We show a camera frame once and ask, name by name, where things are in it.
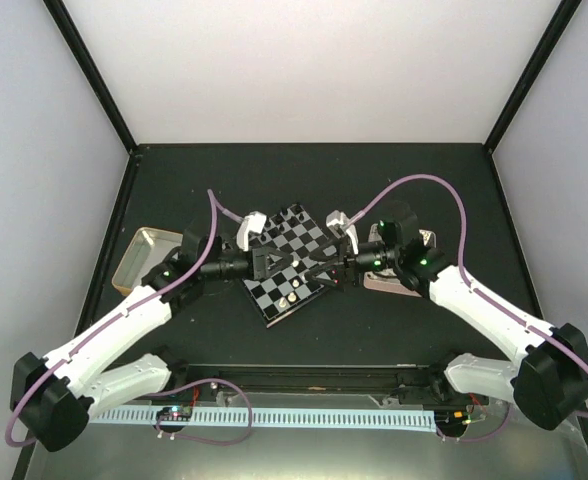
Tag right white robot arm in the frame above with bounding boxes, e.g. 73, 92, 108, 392
305, 207, 588, 431

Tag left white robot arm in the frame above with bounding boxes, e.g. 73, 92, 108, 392
5, 233, 294, 452

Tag pink tin with pieces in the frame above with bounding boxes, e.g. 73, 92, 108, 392
363, 229, 436, 297

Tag black and white chessboard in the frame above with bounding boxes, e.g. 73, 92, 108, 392
243, 202, 328, 328

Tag gold metal tin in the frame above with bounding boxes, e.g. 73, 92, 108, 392
112, 227, 182, 296

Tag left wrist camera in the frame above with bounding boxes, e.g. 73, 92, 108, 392
236, 211, 267, 252

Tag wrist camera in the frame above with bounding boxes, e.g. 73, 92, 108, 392
236, 211, 267, 252
325, 210, 358, 244

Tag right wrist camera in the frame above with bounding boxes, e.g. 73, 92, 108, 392
325, 210, 358, 244

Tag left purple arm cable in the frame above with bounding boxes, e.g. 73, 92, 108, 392
4, 188, 248, 447

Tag black mounting rail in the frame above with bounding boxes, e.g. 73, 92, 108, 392
167, 364, 489, 409

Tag white slotted cable duct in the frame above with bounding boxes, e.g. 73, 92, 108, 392
92, 405, 436, 433

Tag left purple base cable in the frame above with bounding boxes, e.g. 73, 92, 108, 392
153, 377, 253, 445

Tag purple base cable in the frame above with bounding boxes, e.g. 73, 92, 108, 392
433, 399, 513, 445
153, 377, 253, 445

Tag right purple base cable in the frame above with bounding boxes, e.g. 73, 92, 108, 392
433, 399, 513, 445

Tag left black frame post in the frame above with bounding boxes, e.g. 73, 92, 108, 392
43, 0, 137, 154

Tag black frame post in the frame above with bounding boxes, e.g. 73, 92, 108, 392
484, 0, 582, 154
43, 0, 137, 154

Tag right black frame post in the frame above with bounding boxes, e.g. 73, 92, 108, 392
484, 0, 582, 154

